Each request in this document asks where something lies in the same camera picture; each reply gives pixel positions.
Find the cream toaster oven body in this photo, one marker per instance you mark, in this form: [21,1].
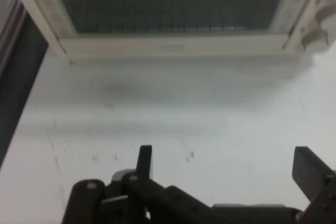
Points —
[302,24]

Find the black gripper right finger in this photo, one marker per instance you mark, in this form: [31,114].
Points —
[315,176]

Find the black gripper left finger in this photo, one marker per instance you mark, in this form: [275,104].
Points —
[126,203]

